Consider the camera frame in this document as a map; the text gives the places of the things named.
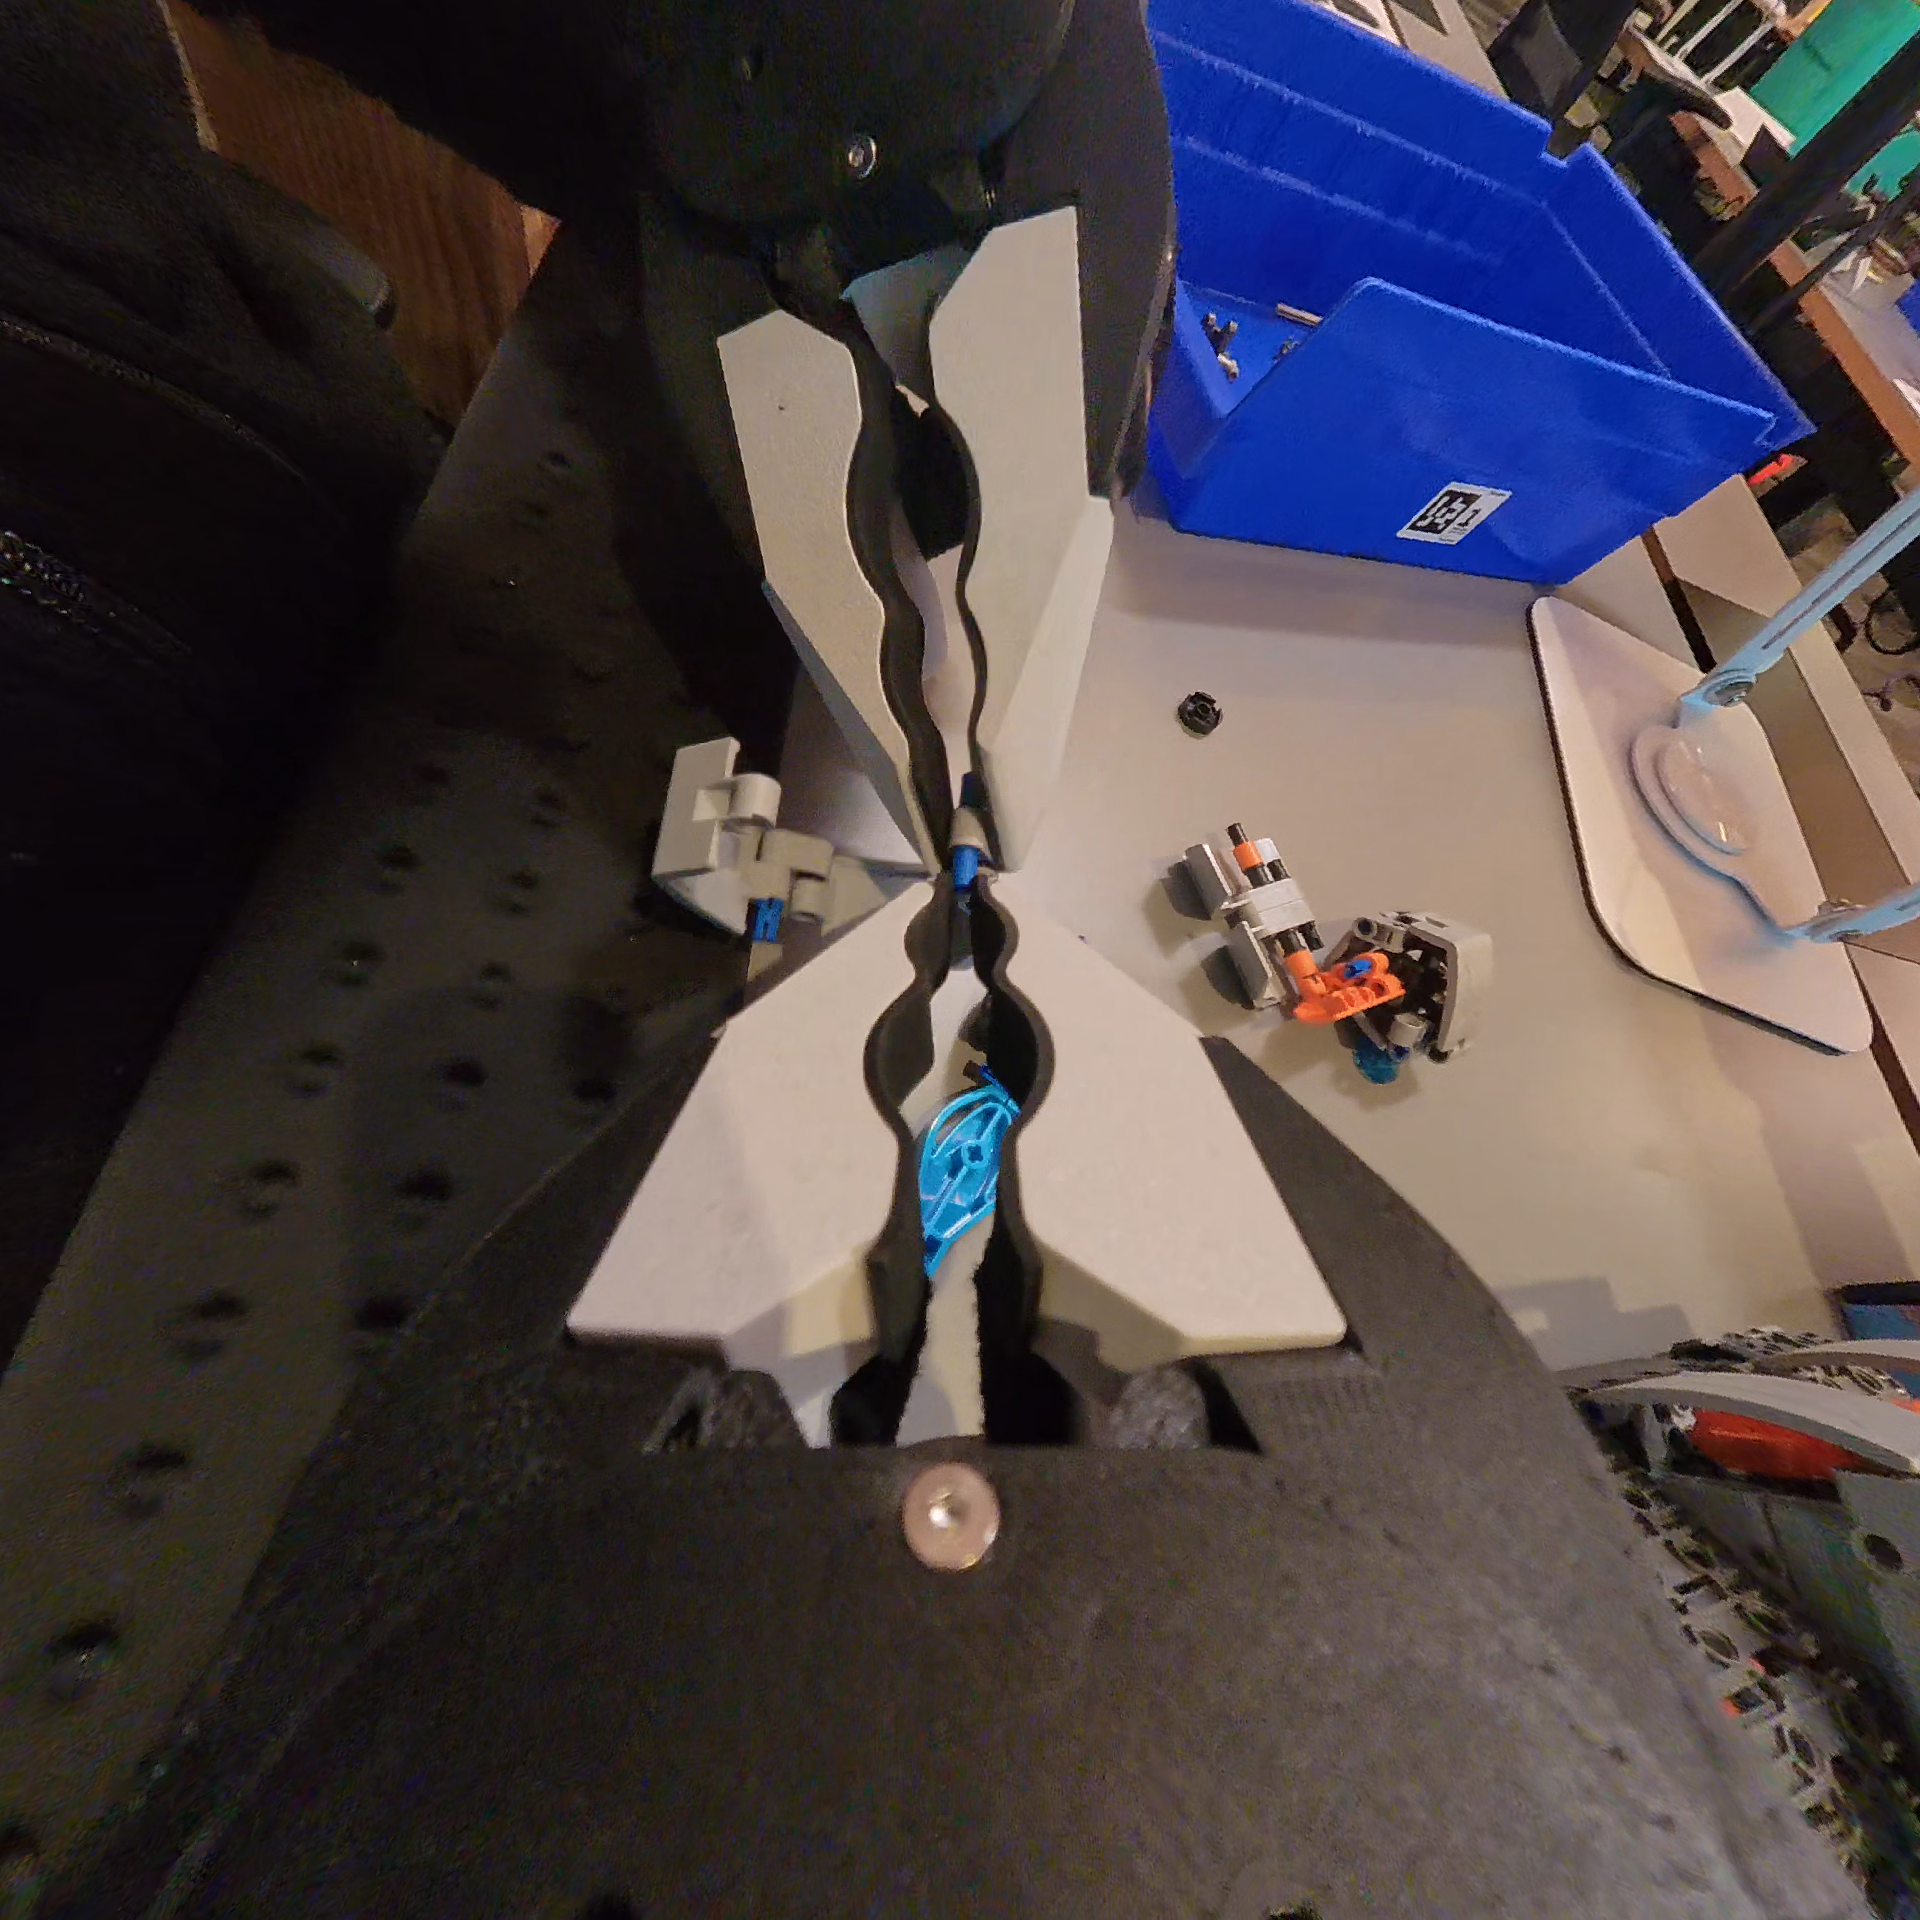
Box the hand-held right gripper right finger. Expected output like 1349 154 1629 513
971 878 1349 1412

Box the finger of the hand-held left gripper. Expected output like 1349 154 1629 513
929 202 1115 874
714 310 959 874

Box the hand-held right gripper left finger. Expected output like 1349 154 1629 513
566 878 943 1442

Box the pile of small building parts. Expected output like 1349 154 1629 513
1198 301 1328 386

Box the grey curved panel brick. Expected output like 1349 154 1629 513
649 736 837 944

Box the blue plastic bin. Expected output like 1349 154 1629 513
1131 0 1820 584

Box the blue brick separator tool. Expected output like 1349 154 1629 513
900 1064 1027 1280

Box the grey orange brick assembly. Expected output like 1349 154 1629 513
1180 821 1499 1085

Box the wooden cabinet panel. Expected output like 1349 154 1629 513
161 0 560 432

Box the grey orange tracked toy robot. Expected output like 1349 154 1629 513
1559 1321 1920 1920

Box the black pole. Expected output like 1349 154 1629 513
1694 58 1920 354

